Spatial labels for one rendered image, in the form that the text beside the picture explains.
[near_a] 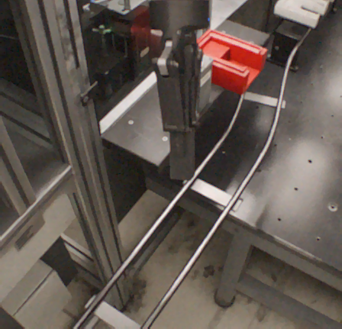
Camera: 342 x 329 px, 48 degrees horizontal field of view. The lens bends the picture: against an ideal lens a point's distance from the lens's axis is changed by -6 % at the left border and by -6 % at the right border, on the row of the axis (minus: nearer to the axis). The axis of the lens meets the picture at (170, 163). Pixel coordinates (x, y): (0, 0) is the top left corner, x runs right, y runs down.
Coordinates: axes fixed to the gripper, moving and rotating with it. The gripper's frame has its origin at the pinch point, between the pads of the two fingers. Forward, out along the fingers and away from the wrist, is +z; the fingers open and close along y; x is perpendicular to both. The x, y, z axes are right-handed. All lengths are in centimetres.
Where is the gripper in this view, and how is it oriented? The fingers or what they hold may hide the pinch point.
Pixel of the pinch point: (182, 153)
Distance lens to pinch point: 54.5
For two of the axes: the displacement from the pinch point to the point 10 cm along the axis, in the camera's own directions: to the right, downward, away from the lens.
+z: 0.3, 9.3, 3.6
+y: -3.5, 3.4, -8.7
